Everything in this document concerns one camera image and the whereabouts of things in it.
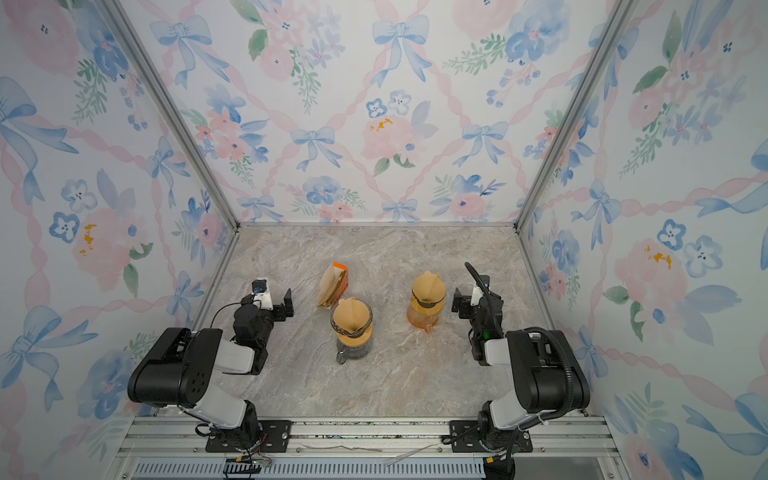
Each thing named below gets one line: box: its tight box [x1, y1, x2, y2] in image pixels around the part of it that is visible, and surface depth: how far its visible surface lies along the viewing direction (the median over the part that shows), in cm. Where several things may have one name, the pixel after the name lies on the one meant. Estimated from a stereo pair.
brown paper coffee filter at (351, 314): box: [334, 297, 371, 333], surface depth 81 cm
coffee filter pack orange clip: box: [317, 262, 349, 309], surface depth 97 cm
